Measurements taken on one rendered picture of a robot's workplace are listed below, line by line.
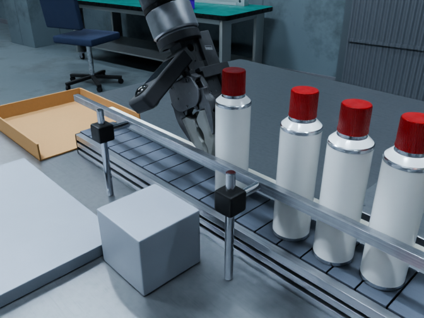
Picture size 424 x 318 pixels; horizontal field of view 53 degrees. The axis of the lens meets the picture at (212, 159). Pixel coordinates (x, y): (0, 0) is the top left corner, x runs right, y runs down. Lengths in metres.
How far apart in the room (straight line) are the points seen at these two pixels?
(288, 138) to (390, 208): 0.14
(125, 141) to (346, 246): 0.51
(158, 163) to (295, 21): 3.84
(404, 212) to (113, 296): 0.37
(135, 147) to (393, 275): 0.53
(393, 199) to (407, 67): 3.70
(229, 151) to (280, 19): 4.03
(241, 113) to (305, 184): 0.13
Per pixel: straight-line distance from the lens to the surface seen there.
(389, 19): 4.14
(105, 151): 0.75
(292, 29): 4.55
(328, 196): 0.51
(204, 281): 0.60
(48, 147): 1.01
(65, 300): 0.60
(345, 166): 0.49
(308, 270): 0.55
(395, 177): 0.47
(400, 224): 0.49
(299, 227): 0.58
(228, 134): 0.60
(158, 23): 0.67
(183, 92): 0.66
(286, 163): 0.53
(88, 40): 4.06
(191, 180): 0.72
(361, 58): 4.26
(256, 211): 0.64
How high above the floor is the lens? 1.24
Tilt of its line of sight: 27 degrees down
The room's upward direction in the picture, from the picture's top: straight up
